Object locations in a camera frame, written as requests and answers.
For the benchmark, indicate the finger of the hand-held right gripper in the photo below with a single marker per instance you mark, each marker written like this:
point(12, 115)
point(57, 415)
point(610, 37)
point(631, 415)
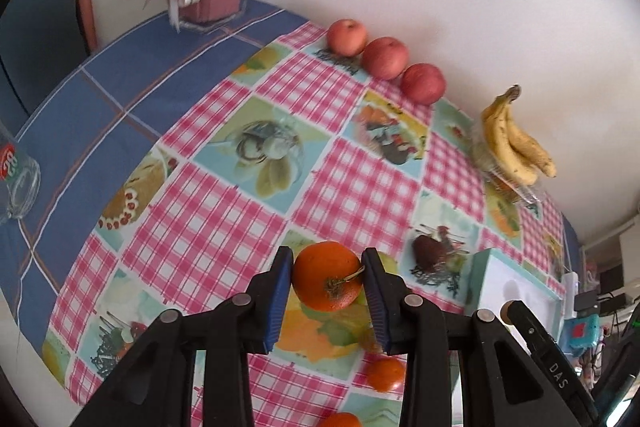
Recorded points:
point(622, 372)
point(550, 362)

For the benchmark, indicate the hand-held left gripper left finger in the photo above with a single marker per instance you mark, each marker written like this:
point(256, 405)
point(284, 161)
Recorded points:
point(280, 302)

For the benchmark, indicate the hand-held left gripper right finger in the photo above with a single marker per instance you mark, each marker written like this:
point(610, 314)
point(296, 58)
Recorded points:
point(376, 302)

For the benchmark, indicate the orange with stem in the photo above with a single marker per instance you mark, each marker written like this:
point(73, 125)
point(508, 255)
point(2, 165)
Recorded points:
point(325, 277)

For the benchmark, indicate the smooth orange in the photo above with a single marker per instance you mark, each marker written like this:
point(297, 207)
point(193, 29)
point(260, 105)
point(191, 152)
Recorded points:
point(386, 374)

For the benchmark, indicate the white tray with teal rim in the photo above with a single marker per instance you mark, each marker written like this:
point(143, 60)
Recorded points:
point(520, 287)

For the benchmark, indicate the small orange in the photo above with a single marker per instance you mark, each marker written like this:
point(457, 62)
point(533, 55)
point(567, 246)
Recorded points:
point(340, 421)

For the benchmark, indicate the turquoise box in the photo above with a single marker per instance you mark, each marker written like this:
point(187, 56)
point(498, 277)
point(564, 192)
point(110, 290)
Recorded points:
point(582, 332)

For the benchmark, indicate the dark brown avocado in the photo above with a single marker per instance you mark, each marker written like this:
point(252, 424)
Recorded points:
point(429, 253)

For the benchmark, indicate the pink checked printed tablecloth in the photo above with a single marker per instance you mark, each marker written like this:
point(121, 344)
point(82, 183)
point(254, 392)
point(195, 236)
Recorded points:
point(350, 167)

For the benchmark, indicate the clear plastic container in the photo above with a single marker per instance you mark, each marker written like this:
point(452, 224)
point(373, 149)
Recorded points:
point(517, 193)

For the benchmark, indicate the bunch of yellow bananas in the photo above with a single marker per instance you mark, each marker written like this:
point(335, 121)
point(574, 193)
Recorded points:
point(515, 142)

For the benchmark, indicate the red apple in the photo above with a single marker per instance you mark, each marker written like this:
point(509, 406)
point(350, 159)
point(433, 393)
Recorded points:
point(384, 57)
point(346, 37)
point(422, 83)

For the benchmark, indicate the blue lined tablecloth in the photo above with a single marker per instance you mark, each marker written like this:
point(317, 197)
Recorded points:
point(100, 107)

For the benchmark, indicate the clear drinking glass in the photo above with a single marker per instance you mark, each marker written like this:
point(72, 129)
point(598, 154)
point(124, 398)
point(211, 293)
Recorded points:
point(17, 177)

